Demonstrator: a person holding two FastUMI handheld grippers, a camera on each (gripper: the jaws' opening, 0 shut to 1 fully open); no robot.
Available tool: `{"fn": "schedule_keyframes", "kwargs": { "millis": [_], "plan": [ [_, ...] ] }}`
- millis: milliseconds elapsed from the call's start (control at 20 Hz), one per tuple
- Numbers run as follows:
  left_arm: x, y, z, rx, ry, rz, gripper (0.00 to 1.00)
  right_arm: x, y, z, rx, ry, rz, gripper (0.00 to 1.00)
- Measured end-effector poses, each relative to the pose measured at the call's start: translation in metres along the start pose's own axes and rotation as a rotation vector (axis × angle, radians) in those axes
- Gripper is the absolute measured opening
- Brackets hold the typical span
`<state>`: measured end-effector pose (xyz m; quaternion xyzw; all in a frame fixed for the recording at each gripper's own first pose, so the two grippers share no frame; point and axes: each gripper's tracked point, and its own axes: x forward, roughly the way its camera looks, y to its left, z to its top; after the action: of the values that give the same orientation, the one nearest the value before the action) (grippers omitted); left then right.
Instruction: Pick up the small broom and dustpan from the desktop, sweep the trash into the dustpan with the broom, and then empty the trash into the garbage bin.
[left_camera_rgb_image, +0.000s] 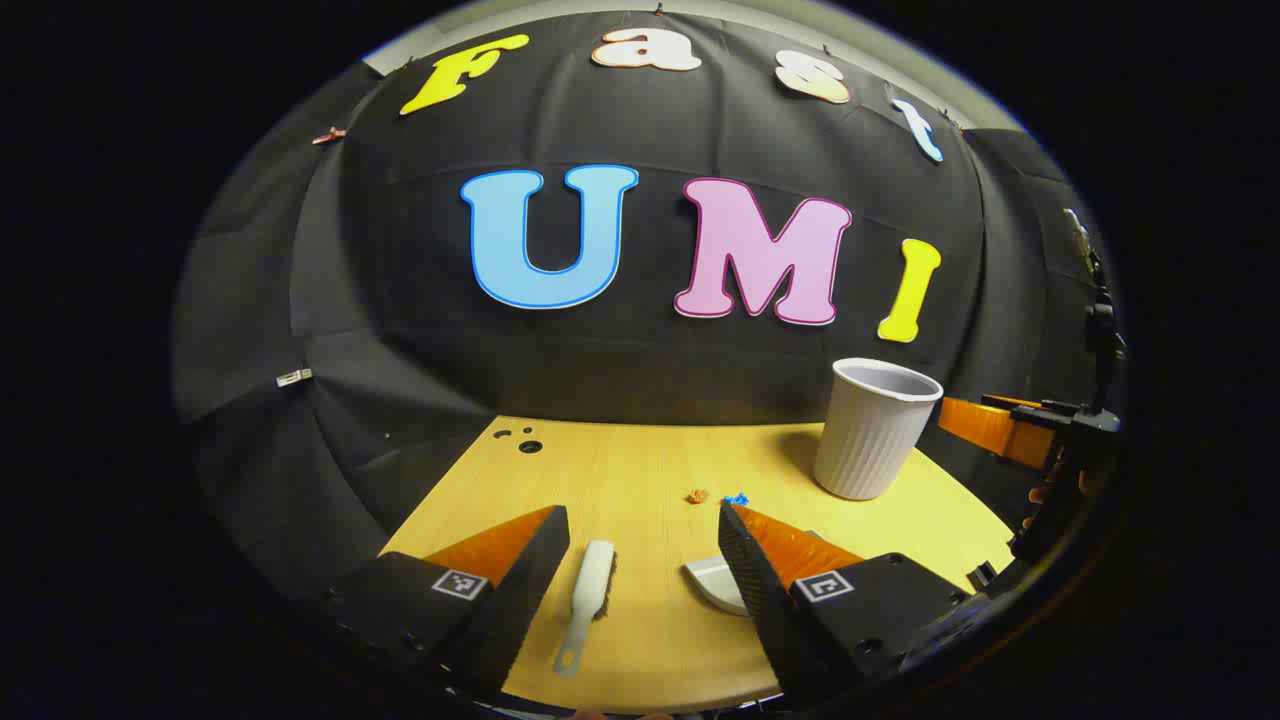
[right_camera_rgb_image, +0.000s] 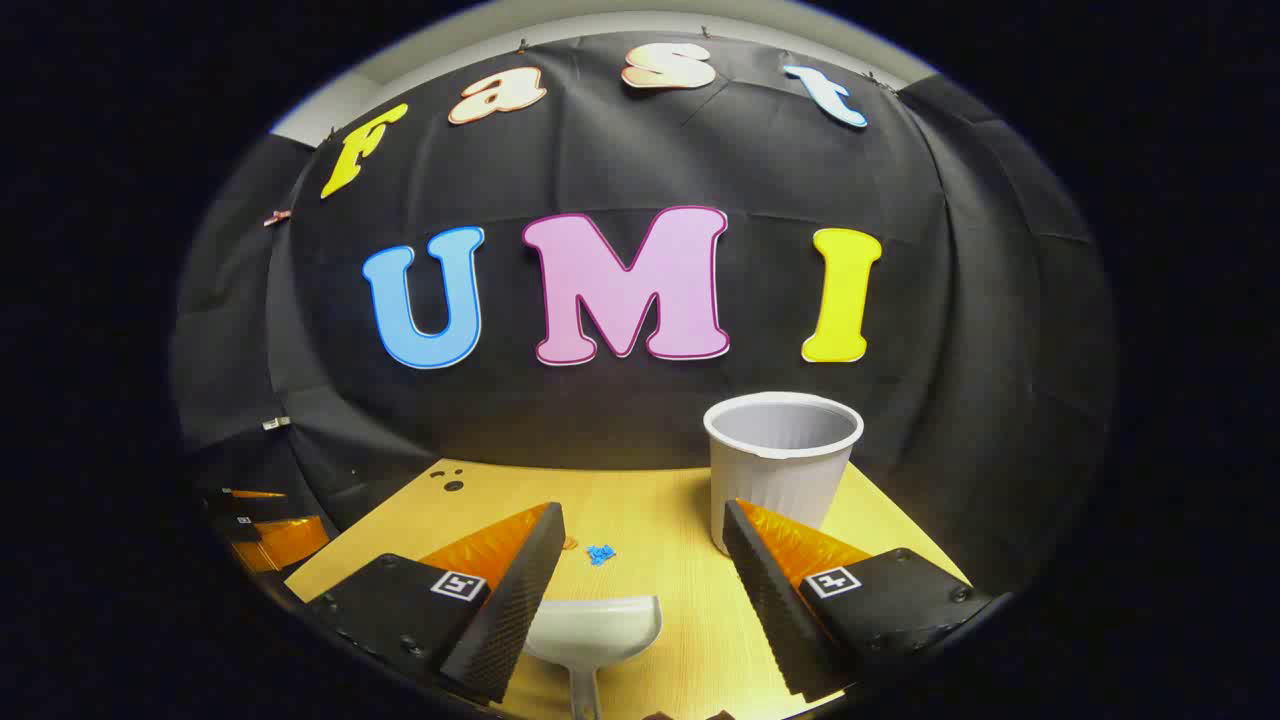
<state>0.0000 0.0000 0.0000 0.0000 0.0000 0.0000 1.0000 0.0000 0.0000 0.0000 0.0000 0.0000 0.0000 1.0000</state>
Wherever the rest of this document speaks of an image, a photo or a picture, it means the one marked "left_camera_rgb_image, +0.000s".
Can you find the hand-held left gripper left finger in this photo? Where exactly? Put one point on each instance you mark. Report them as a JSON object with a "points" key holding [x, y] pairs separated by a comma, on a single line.
{"points": [[520, 590]]}

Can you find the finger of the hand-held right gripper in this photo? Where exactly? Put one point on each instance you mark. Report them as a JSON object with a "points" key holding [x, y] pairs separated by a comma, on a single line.
{"points": [[990, 430]]}

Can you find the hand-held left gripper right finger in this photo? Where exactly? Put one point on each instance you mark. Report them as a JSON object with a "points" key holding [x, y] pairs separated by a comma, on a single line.
{"points": [[750, 580]]}

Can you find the white dustpan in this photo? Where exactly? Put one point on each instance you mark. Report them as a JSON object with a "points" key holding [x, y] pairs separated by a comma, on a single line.
{"points": [[715, 582]]}

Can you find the small white broom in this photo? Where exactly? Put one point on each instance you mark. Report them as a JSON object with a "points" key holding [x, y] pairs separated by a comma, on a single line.
{"points": [[595, 575]]}

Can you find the white ribbed garbage bin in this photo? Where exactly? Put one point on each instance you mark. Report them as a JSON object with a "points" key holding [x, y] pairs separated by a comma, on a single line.
{"points": [[870, 440]]}

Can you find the wooden desktop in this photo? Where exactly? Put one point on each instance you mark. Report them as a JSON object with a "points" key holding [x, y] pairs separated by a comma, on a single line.
{"points": [[640, 470]]}

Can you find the black backdrop cloth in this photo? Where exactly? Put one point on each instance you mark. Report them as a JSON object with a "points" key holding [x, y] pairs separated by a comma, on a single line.
{"points": [[640, 370]]}

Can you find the white metal cloth clip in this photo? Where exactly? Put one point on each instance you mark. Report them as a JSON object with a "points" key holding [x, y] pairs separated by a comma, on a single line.
{"points": [[293, 377]]}

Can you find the red cloth clip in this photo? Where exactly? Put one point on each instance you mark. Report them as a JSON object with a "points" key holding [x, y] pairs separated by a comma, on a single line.
{"points": [[328, 135]]}

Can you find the black desk edge bracket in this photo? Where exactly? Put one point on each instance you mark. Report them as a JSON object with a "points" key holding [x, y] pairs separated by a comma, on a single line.
{"points": [[981, 576]]}

